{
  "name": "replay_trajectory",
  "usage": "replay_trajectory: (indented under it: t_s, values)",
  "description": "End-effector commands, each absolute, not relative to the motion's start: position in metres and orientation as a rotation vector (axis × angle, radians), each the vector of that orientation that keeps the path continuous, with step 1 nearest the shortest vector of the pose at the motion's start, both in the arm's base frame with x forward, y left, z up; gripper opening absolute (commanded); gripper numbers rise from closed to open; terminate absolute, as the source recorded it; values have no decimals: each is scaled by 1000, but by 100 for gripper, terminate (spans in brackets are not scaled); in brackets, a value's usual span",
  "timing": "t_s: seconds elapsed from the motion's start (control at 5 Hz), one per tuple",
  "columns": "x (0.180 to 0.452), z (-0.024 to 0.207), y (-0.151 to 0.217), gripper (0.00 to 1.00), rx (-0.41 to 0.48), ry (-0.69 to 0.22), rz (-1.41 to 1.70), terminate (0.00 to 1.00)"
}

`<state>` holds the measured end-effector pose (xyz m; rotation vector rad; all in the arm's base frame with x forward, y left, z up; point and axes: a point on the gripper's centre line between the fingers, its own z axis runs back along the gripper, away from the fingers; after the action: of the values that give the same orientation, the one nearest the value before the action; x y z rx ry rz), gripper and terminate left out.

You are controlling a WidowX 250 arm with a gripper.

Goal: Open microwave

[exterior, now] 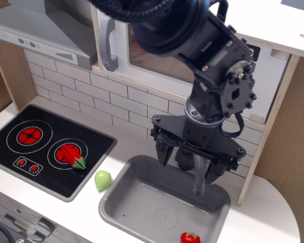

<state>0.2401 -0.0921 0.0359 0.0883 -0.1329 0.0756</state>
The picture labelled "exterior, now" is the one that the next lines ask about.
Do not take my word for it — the red green toy pepper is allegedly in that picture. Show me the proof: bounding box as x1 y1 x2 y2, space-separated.
60 144 86 170

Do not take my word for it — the light green toy pear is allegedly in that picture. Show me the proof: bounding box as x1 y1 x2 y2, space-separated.
95 170 112 192

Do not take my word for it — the black braided cable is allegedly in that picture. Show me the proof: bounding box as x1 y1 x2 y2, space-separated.
0 219 15 243

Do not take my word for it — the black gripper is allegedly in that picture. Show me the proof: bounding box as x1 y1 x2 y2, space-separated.
150 115 246 185

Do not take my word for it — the red toy strawberry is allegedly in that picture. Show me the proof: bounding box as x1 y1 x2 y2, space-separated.
180 232 201 243

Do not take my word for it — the grey range hood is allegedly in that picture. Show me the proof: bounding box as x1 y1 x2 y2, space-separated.
0 1 98 71

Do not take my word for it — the grey plastic sink basin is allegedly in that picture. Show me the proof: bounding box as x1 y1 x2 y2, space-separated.
98 155 231 242

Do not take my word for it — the dark grey toy faucet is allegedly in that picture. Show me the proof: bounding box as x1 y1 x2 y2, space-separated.
175 148 206 195

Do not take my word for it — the white toy microwave door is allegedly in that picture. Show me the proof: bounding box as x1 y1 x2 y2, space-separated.
108 21 289 123

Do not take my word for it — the wooden microwave cabinet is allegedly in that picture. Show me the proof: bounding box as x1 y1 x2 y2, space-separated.
90 0 304 206

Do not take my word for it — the black toy stove top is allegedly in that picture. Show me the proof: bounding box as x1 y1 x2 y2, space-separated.
0 105 117 202

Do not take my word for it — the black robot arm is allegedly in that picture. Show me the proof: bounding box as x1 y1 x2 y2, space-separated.
93 1 256 190

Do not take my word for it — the grey oven door handle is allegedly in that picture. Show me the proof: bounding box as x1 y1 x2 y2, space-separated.
1 214 55 242

